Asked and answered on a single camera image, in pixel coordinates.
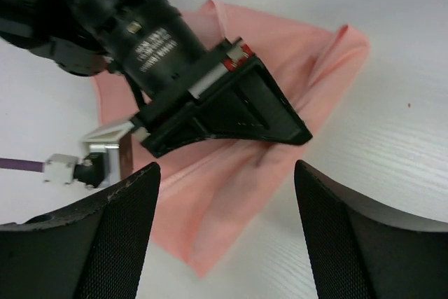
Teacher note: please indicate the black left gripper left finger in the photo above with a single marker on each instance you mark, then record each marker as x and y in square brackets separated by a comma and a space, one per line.
[92, 248]

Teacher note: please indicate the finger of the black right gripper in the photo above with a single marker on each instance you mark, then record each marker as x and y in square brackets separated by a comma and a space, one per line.
[245, 103]

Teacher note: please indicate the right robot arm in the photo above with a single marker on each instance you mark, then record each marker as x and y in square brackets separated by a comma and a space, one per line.
[63, 31]

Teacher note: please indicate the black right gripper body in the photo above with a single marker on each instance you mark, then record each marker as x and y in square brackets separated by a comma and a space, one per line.
[153, 47]

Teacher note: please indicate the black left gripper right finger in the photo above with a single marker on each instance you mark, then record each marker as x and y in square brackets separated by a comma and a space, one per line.
[361, 248]

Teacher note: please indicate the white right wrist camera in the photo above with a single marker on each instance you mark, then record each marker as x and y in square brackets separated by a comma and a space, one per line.
[107, 158]

